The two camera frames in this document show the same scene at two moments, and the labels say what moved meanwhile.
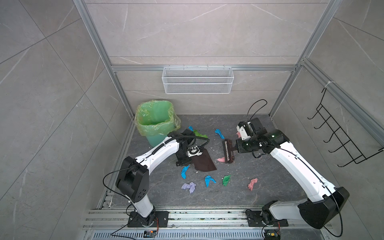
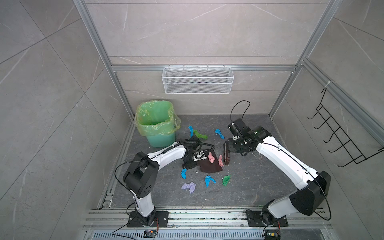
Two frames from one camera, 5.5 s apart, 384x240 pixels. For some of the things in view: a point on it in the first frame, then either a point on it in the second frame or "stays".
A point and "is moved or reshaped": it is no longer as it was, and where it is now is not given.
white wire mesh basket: [197, 80] stays
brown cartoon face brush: [229, 158] is moved or reshaped
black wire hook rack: [354, 151] stays
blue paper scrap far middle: [217, 131] stays
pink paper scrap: [250, 185] → [220, 161]
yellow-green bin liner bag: [155, 118] stays
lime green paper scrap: [198, 134] stays
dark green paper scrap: [226, 179] stays
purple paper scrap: [191, 186] stays
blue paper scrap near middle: [207, 180] stays
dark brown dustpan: [203, 162] is moved or reshaped
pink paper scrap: [222, 159] → [211, 157]
